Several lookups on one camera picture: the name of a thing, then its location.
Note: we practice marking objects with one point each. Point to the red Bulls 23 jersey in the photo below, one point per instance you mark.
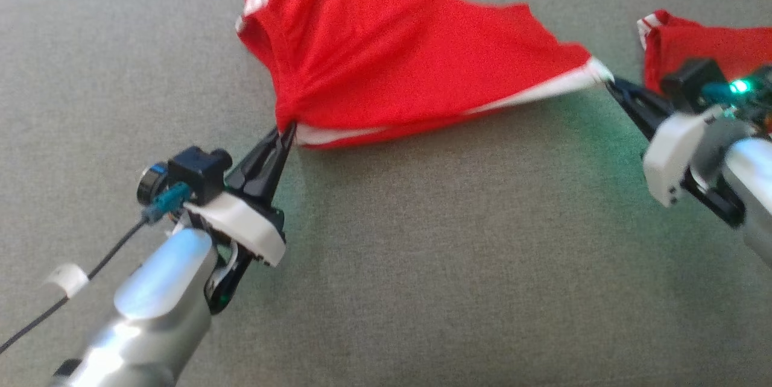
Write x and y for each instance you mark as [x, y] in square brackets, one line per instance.
[724, 43]

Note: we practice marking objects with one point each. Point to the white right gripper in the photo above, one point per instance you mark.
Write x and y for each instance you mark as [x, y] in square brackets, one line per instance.
[672, 152]

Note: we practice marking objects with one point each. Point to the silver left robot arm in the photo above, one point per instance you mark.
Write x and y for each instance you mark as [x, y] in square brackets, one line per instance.
[157, 290]

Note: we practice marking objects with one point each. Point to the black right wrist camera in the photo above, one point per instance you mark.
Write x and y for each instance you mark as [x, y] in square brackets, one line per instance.
[687, 82]

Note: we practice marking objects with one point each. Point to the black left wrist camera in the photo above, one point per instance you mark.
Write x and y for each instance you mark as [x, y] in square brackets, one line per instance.
[199, 173]

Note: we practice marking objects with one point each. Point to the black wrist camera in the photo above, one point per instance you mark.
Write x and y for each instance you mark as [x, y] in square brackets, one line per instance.
[687, 82]
[199, 173]

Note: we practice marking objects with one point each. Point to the red shorts with white stripe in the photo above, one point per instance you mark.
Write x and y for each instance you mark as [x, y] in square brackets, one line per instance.
[392, 55]

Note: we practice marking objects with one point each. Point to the large grey sofa seat cushion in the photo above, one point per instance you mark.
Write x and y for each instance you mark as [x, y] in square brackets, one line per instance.
[452, 254]

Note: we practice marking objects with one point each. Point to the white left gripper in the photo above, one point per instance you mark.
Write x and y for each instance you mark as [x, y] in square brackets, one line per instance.
[253, 224]

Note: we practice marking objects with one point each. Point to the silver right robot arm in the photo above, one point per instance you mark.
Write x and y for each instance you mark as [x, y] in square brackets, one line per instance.
[748, 176]

